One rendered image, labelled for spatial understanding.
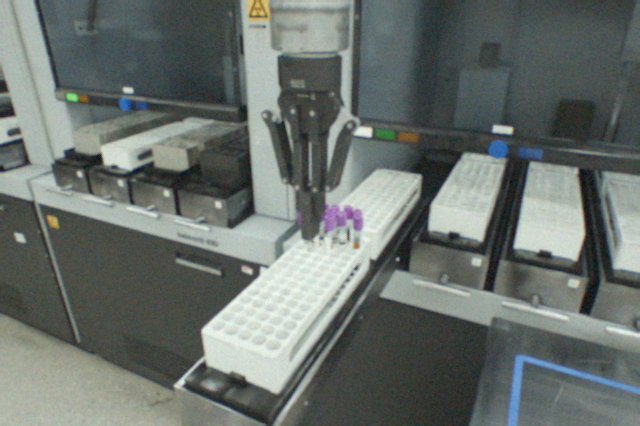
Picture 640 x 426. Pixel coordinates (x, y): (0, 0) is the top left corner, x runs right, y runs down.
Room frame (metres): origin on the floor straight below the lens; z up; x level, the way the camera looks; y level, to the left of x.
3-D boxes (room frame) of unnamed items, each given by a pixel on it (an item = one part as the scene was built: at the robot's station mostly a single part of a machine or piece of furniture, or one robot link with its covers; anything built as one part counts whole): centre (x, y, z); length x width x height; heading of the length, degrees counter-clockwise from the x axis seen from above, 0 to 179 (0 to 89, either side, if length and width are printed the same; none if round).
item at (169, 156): (1.07, 0.37, 0.85); 0.12 x 0.02 x 0.06; 65
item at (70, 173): (1.42, 0.54, 0.78); 0.73 x 0.14 x 0.09; 154
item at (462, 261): (0.97, -0.37, 0.78); 0.73 x 0.14 x 0.09; 154
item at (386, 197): (0.79, -0.11, 0.83); 0.30 x 0.10 x 0.06; 154
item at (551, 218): (0.79, -0.45, 0.83); 0.30 x 0.10 x 0.06; 154
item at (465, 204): (0.85, -0.31, 0.83); 0.30 x 0.10 x 0.06; 154
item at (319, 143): (0.54, 0.00, 1.03); 0.04 x 0.01 x 0.11; 154
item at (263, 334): (0.51, 0.03, 0.83); 0.30 x 0.10 x 0.06; 154
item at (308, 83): (0.54, 0.01, 1.10); 0.08 x 0.07 x 0.09; 64
